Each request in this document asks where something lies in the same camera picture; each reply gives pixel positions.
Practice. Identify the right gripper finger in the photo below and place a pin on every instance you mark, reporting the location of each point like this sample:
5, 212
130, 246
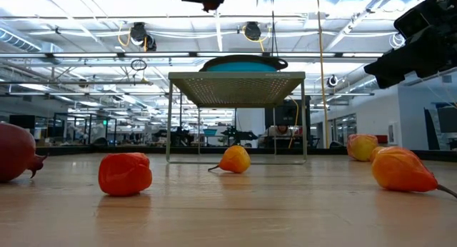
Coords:
400, 61

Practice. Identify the dark red toy pomegranate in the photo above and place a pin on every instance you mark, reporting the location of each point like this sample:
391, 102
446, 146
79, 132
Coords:
14, 150
213, 7

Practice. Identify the teal collapsible bowl grey rim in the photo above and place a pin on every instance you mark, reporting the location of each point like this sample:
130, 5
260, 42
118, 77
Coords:
242, 66

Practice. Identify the yellow-red apple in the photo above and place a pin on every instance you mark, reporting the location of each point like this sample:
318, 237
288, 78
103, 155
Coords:
361, 147

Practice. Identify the small orange toy fruit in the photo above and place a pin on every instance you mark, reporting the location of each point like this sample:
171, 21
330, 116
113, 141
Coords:
375, 154

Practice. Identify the red-orange bell pepper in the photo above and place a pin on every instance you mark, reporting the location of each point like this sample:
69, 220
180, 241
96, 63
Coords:
125, 175

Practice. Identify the red box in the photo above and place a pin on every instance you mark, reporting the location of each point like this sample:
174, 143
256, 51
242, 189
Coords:
382, 139

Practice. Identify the pale green perforated metal shelf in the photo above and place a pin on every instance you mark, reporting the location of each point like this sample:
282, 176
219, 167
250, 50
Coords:
235, 90

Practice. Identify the orange toy pear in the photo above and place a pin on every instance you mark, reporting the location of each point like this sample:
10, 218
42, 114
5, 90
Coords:
403, 170

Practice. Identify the black computer monitor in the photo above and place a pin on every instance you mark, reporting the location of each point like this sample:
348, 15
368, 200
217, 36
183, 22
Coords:
285, 113
22, 121

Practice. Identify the person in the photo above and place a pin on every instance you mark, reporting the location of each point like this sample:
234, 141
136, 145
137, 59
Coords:
282, 131

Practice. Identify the small teal bin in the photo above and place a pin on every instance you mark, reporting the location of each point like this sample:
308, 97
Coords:
210, 132

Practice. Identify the small black desk robot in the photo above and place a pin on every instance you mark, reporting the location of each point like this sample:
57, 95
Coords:
239, 135

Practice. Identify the small yellow-orange toy pear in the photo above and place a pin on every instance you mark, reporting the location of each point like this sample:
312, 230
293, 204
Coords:
235, 159

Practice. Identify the dark wall panel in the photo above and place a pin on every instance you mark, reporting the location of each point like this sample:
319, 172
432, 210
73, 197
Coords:
446, 122

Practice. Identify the black metal table frame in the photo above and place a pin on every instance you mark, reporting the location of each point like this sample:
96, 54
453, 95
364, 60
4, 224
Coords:
321, 151

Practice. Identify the black frame work cell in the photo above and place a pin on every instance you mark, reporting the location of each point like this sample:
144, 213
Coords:
89, 115

